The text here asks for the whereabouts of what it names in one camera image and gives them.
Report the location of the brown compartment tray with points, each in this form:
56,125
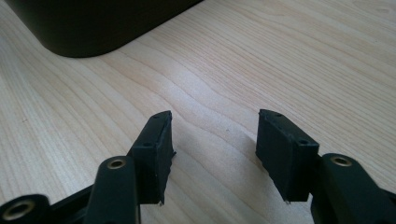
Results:
93,25

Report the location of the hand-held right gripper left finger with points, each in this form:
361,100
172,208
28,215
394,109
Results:
151,168

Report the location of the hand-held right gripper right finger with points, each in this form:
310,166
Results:
285,161

